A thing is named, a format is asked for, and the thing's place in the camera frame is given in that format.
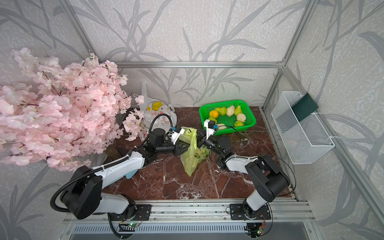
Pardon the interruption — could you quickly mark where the light green plastic bag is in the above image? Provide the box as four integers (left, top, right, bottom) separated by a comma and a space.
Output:
179, 127, 210, 177

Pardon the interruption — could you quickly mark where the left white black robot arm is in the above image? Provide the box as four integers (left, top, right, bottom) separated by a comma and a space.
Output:
50, 127, 189, 220

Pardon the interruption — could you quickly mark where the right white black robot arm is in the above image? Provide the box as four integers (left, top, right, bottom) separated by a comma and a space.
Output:
197, 133, 291, 220

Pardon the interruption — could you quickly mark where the cream pear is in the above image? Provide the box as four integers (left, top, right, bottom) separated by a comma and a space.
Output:
217, 124, 227, 130
226, 106, 236, 117
237, 113, 247, 123

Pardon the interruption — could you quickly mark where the green pear centre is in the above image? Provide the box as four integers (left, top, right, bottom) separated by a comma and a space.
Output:
209, 116, 217, 124

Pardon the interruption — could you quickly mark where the green pear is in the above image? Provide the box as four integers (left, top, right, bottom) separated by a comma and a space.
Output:
234, 105, 243, 116
234, 121, 245, 128
215, 107, 227, 116
209, 116, 217, 124

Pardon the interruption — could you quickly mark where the green plastic basket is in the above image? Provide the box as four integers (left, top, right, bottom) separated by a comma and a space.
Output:
199, 100, 257, 136

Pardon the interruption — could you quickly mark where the orange pear upper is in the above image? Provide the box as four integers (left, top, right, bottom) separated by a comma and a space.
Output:
209, 110, 220, 119

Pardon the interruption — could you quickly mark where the white printed plastic bag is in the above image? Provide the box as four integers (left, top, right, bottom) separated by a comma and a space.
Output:
139, 82, 177, 140

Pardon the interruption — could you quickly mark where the cream pear right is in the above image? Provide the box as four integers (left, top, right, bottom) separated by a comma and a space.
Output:
237, 113, 247, 123

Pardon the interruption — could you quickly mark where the green pear top left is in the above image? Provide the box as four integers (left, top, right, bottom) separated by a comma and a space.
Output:
215, 107, 227, 116

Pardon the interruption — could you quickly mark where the cream pear top centre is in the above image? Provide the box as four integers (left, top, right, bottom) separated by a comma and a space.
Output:
226, 106, 236, 117

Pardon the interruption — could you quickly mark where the green pear top right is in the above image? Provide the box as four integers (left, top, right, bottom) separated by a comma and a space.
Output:
234, 105, 243, 116

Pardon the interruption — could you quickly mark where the light blue spatula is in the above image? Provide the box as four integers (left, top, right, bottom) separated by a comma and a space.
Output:
125, 170, 137, 180

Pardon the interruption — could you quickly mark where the dark green card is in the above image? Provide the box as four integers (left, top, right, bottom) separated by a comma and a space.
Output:
292, 93, 319, 122

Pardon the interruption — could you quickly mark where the pink artificial blossom tree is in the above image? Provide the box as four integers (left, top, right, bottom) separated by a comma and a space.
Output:
1, 48, 145, 171

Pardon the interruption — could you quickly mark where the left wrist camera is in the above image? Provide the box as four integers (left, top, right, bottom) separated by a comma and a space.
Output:
171, 126, 185, 145

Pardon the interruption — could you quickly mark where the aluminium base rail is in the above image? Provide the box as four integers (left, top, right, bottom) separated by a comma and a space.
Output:
62, 197, 316, 235

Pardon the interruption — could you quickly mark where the white wire mesh basket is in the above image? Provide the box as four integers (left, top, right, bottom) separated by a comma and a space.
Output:
272, 91, 335, 165

